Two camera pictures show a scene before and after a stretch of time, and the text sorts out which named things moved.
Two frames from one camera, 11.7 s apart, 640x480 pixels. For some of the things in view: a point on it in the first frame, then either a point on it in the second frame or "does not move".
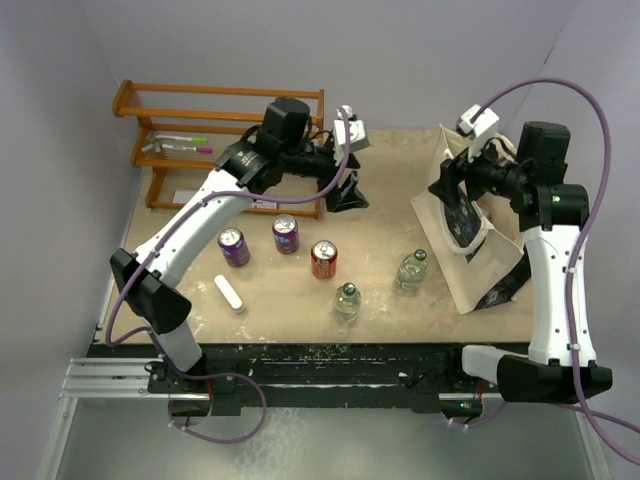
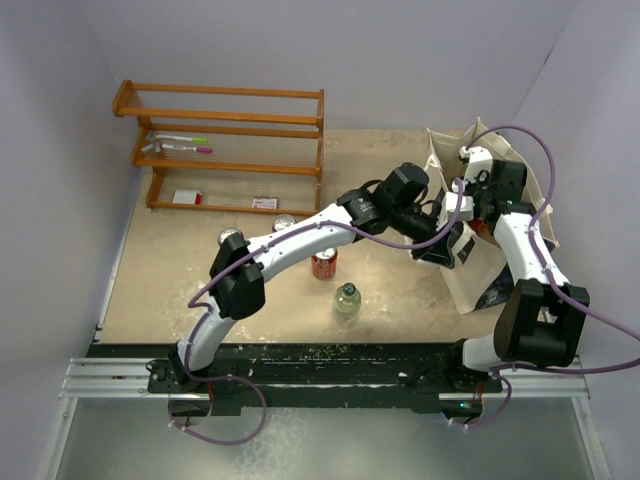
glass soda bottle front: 347,302 does not move
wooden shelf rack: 185,129 does not move
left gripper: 348,197 → 439,252
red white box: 183,196 does not move
